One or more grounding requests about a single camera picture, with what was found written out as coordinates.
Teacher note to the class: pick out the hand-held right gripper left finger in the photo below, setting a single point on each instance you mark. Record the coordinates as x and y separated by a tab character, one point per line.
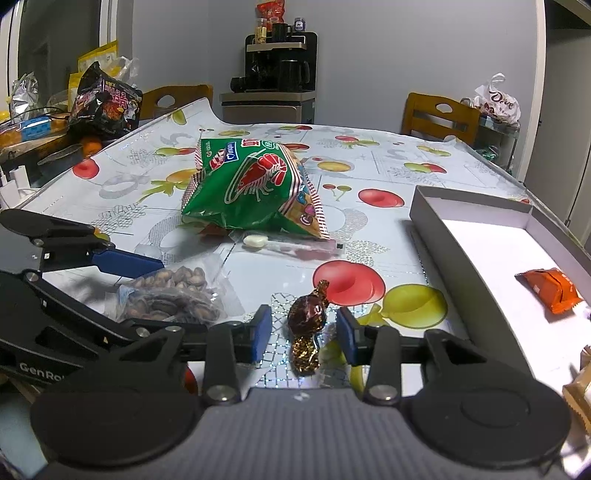
261	334

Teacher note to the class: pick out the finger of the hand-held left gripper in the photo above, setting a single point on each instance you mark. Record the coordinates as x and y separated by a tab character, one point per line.
129	264
83	302

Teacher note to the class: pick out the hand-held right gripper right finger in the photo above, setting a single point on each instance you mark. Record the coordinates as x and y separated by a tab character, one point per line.
346	337

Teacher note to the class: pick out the brown foil candy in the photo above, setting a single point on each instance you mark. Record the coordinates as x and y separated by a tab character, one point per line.
307	314

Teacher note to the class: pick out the clear melon seed packet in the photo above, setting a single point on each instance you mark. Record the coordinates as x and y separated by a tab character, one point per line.
171	295

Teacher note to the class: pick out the orange snack packet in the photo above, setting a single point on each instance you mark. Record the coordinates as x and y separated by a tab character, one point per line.
214	230
551	290

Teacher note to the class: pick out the clear lollipop packet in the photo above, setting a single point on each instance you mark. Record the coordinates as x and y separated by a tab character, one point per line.
295	249

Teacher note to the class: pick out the green prawn cracker bag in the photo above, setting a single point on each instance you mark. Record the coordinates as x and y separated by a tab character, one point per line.
258	184

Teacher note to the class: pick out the grey cardboard box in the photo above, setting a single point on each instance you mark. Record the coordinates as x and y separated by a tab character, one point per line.
485	249

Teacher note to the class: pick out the beige snack packet gold edges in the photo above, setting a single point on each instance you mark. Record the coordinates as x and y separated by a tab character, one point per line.
579	401

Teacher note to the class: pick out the orange fruit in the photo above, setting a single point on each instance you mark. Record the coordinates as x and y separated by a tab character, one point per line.
91	146

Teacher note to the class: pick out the black noodle packet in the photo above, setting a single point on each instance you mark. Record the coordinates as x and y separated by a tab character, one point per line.
108	104

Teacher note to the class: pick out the blue label bread packet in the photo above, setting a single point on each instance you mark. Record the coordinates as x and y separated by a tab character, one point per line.
34	129

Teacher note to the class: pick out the wooden chair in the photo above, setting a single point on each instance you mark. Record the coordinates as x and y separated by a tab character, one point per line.
175	101
438	117

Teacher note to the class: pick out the silver foil bag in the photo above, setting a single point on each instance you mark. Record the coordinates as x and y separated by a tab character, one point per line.
23	94

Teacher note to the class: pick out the yellow snack bag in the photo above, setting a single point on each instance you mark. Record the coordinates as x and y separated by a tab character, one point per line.
99	57

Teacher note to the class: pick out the black tea bar machine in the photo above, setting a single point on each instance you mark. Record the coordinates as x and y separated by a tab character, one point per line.
272	83

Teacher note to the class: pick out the yellow jar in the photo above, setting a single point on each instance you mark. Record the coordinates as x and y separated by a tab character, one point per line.
261	32

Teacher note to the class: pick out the black mug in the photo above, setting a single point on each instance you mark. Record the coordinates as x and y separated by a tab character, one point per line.
280	32

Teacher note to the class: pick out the white plastic shopping bag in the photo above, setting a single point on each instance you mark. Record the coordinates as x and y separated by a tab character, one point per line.
498	104

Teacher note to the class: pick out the red snack bag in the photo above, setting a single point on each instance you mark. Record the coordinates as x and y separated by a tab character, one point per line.
271	10

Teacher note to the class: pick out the small dark jar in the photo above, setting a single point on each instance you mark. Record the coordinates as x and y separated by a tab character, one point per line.
299	25

